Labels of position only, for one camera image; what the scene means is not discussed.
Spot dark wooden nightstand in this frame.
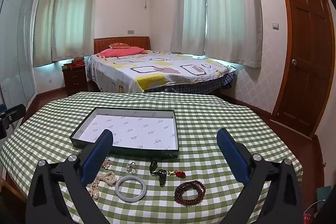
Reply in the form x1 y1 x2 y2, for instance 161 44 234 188
62 63 88 96

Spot dark red bead bracelet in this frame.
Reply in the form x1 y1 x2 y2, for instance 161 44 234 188
174 180 206 206

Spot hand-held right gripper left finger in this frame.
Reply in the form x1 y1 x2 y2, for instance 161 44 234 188
25 129 114 224

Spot brown wooden door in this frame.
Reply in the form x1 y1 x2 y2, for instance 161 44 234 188
272 0 336 139

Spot wide pale curtain panel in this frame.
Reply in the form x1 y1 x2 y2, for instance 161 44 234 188
51 0 101 62
202 0 263 68

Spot black bead pendant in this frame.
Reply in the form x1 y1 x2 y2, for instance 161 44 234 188
149 160 168 187

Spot frosted glass wardrobe doors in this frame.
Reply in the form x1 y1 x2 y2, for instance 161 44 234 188
0 0 37 114

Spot white jade bangle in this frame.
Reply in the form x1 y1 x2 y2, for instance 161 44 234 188
115 175 146 201

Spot silver rings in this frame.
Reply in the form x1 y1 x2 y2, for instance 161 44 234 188
125 161 137 174

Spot green checked tablecloth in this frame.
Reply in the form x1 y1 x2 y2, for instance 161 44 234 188
0 91 303 224

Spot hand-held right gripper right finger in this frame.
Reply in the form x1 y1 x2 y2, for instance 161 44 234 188
217 128 305 224

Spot wooden bed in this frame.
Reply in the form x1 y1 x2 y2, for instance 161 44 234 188
88 36 237 95

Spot pearl necklace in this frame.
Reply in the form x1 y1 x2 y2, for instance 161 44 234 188
88 171 118 199

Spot patterned white bedspread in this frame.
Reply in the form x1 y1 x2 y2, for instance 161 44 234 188
88 49 236 93

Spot narrow pale curtain panel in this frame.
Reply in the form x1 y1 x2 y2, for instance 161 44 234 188
170 0 206 54
33 0 66 67

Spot red knot gold charm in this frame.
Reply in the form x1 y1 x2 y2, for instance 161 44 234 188
167 169 187 178

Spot green bag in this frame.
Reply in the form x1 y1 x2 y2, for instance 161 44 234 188
316 186 334 201

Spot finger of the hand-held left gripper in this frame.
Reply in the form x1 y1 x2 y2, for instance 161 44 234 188
0 105 27 125

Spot pink pillow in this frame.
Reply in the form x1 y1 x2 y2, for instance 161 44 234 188
97 46 145 58

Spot shallow dark green tray box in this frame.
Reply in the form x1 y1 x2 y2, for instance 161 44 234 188
70 107 180 159

